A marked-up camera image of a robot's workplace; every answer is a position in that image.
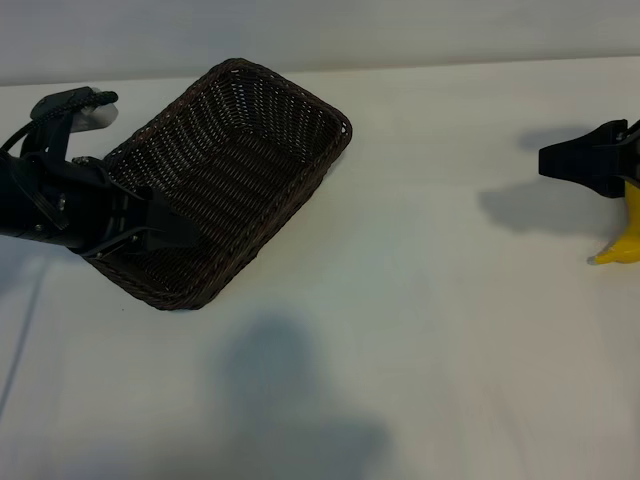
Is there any yellow banana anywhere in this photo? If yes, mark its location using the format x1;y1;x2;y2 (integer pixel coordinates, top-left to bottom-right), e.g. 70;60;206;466
586;178;640;267

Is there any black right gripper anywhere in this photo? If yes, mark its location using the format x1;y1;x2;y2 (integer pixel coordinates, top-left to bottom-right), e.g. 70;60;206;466
538;118;640;199

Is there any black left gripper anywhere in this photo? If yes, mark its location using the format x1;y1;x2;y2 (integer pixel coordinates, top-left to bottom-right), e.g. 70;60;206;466
63;160;202;257

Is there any dark brown wicker basket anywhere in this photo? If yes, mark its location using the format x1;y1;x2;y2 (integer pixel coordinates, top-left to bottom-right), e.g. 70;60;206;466
81;57;354;312

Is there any black braided camera cable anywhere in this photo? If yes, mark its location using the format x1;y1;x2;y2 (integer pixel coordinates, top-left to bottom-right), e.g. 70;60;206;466
0;89;119;151

